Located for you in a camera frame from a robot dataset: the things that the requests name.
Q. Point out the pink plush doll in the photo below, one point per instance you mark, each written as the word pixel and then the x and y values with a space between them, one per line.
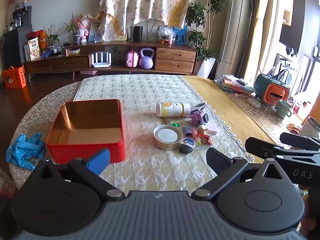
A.
pixel 83 28

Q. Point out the white yellow-label bottle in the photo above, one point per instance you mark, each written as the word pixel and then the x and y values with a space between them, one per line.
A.
pixel 172 109

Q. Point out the black mini fridge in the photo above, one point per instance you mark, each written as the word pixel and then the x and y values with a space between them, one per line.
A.
pixel 15 47

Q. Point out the black speaker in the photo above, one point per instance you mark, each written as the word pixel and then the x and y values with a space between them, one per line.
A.
pixel 137 33

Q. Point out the purple toy dinosaur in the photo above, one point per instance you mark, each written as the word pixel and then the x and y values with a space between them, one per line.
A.
pixel 197 117

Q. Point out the teal and orange bag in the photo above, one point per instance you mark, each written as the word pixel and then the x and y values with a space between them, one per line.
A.
pixel 271 90

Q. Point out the white flat box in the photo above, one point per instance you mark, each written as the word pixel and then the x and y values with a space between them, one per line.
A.
pixel 74 51

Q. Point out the potted orchid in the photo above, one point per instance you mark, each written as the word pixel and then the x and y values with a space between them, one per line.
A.
pixel 76 38

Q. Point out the blue rubber gloves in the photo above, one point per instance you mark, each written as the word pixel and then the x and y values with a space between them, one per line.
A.
pixel 23 150

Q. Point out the red tin box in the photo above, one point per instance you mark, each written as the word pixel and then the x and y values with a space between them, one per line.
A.
pixel 65 152

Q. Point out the clear plastic bag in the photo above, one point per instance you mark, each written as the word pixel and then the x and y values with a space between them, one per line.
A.
pixel 166 36

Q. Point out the beige curtain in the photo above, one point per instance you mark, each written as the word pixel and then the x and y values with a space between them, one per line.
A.
pixel 240 25

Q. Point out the wooden media cabinet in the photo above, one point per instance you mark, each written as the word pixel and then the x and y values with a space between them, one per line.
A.
pixel 172 55

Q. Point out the blue toy car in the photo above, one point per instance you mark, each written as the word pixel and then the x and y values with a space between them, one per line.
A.
pixel 45 54

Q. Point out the white quilted table mat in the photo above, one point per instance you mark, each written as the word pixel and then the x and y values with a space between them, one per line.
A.
pixel 140 92

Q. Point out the white cup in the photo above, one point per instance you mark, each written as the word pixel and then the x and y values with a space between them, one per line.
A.
pixel 310 128

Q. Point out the black coffee machine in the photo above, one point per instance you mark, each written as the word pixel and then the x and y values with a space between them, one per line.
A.
pixel 22 17

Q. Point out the small green clip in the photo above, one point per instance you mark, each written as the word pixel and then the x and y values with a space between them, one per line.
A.
pixel 175 124

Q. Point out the dark teapot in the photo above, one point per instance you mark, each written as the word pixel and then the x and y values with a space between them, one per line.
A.
pixel 66 44

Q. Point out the tall potted tree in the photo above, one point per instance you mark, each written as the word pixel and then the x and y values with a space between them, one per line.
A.
pixel 206 66

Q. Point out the orange gift bag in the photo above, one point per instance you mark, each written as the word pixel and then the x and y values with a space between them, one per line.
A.
pixel 13 77

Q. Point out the green mug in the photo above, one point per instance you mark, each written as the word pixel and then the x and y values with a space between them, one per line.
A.
pixel 283 109

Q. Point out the pink flat box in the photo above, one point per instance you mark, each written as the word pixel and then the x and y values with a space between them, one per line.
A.
pixel 88 72

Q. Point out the small potted plant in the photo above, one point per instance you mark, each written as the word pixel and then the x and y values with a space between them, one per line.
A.
pixel 52 38

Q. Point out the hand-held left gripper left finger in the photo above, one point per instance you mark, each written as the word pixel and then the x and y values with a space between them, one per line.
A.
pixel 100 158

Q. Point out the black wall television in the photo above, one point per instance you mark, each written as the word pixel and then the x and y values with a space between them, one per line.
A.
pixel 290 30

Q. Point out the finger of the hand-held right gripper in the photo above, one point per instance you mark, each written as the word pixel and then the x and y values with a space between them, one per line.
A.
pixel 297 141
pixel 260 148

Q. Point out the beige lace tablecloth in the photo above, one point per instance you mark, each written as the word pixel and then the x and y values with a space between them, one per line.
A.
pixel 37 110

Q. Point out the blue printed bag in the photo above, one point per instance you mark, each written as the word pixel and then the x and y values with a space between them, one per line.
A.
pixel 180 36

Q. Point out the small black blue-label bottle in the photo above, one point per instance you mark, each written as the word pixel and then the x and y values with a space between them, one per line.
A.
pixel 187 146

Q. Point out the purple kettlebell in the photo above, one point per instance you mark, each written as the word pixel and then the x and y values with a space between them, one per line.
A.
pixel 146 61

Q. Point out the floral hanging bedsheet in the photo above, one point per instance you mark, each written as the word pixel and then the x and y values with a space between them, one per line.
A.
pixel 140 5

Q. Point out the vase with pink flowers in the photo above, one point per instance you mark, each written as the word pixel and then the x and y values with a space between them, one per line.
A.
pixel 15 2

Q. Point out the red candy wrappers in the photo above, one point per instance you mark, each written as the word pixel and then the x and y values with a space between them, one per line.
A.
pixel 203 138

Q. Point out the round silver tin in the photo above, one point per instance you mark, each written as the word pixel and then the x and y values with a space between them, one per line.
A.
pixel 167 136

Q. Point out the red and orange boxes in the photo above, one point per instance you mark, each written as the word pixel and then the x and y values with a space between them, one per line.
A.
pixel 38 37

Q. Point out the white router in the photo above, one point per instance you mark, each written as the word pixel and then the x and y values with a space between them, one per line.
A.
pixel 101 60

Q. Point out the pink toy suitcase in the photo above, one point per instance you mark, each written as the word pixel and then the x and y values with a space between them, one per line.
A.
pixel 132 58

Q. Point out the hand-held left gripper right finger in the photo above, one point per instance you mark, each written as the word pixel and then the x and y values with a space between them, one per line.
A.
pixel 218 160

